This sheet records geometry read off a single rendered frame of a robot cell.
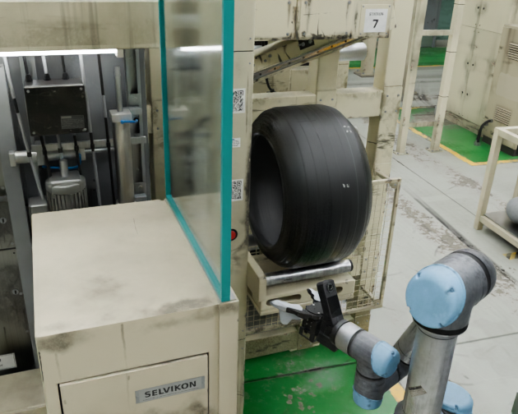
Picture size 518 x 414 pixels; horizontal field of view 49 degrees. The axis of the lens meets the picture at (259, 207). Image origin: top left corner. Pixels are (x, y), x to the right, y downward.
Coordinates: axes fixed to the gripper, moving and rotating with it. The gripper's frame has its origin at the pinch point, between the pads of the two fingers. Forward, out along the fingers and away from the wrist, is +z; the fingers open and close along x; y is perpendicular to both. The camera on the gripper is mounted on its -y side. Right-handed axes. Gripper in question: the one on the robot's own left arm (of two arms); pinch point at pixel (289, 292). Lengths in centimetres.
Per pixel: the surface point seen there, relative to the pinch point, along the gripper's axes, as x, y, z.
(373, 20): 66, -73, 38
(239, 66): 4, -56, 36
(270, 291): 20.6, 17.3, 25.2
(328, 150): 26.6, -34.3, 16.3
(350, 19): 58, -73, 42
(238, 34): 2, -65, 36
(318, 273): 36.2, 11.1, 18.6
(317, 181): 20.4, -25.9, 13.3
